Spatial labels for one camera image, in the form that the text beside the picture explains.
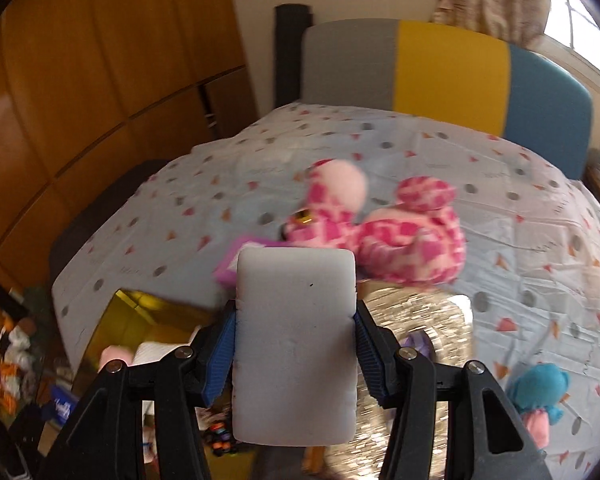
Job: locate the white sponge block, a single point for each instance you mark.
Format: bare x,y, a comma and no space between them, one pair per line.
295,340

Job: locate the pink spotted plush toy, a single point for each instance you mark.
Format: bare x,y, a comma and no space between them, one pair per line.
405,240

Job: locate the grey yellow blue headboard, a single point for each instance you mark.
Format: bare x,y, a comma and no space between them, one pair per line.
450,70

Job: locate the purple carton box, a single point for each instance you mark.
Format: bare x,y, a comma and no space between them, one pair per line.
227,270

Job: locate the white waffle cloth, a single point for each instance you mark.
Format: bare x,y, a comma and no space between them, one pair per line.
155,350

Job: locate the window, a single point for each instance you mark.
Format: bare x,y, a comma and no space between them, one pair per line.
577,25

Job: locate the floor clutter pile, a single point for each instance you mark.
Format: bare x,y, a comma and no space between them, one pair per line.
12,355

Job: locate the wooden wardrobe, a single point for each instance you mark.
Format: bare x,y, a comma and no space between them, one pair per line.
80,85

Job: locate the gold tin box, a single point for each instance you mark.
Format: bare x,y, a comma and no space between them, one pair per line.
145,315

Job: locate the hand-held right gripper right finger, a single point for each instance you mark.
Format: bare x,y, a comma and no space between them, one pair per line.
372,360

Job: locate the small multicoloured item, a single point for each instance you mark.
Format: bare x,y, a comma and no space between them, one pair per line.
221,438

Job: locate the teal and pink plush doll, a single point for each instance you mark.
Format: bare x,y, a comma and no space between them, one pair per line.
537,390

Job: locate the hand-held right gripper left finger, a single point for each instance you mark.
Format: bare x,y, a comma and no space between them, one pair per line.
219,360

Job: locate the gold sequin bag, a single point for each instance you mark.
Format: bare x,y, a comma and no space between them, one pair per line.
430,325

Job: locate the pink fuzzy sock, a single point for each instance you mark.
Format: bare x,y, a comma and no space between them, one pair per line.
114,355

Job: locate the blue tissue packet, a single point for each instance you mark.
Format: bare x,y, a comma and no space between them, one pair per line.
61,405

